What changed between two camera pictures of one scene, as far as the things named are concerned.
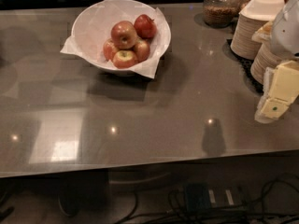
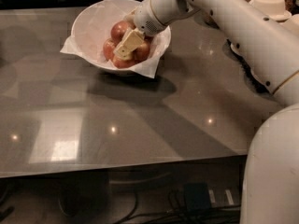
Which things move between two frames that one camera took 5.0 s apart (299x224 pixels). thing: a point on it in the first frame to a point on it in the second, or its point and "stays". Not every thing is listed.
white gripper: (286, 32) to (146, 19)
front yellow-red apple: (124, 59) stays
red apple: (123, 35) stays
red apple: (109, 49) stays
